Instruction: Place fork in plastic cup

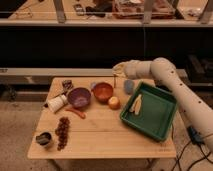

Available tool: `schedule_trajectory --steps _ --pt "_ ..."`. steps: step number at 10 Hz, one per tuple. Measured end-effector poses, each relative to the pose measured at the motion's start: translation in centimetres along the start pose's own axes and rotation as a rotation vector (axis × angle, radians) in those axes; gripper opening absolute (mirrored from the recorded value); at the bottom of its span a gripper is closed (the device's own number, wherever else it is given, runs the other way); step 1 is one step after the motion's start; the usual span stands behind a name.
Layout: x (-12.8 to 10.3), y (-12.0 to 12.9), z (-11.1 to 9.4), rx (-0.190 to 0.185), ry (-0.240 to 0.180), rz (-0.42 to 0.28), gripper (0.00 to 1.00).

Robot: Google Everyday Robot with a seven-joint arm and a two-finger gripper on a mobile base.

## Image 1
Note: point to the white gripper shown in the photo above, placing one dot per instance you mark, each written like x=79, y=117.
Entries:
x=119, y=69

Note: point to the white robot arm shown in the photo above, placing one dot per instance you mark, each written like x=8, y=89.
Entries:
x=162, y=70

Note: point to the white plastic cup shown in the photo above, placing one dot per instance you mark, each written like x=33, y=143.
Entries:
x=57, y=103

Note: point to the small dark metal cup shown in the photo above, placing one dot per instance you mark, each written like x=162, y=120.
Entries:
x=44, y=138

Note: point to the grey blue sponge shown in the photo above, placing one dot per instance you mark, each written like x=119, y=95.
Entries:
x=128, y=86

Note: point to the orange bowl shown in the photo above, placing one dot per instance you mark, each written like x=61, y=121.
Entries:
x=103, y=91

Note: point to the apple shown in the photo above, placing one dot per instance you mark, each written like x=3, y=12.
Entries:
x=114, y=103

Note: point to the green plastic tray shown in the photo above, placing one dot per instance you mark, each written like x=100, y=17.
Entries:
x=156, y=113

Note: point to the purple bowl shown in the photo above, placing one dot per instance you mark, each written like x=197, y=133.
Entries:
x=79, y=97

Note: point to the dark small toy object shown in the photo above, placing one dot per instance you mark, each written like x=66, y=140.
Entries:
x=67, y=84

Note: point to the orange carrot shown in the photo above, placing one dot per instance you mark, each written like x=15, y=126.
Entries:
x=77, y=112

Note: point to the wooden table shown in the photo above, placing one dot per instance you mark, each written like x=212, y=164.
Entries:
x=100, y=135

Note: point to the red grape bunch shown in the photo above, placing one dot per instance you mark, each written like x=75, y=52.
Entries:
x=62, y=132

